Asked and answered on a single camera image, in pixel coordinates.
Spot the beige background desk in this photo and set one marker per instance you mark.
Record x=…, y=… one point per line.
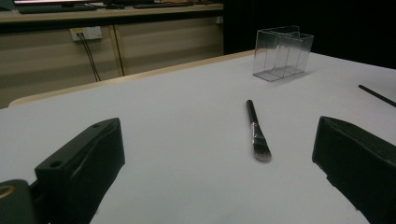
x=155, y=46

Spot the white table cover sheet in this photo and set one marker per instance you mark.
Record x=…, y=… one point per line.
x=186, y=124

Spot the thin black cosmetic pencil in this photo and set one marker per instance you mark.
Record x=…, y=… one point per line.
x=376, y=95

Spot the clear acrylic organizer box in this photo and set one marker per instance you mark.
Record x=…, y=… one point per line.
x=280, y=56

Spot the black curtain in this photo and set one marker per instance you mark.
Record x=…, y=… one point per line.
x=342, y=25

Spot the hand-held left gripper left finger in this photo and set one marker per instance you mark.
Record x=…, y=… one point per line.
x=81, y=168

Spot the black keyboard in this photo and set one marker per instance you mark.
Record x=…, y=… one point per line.
x=56, y=8

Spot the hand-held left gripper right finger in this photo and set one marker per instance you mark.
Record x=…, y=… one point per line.
x=361, y=165

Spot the computer monitor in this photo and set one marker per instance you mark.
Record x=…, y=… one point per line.
x=46, y=1

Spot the white wall socket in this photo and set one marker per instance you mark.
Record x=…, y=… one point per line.
x=90, y=32

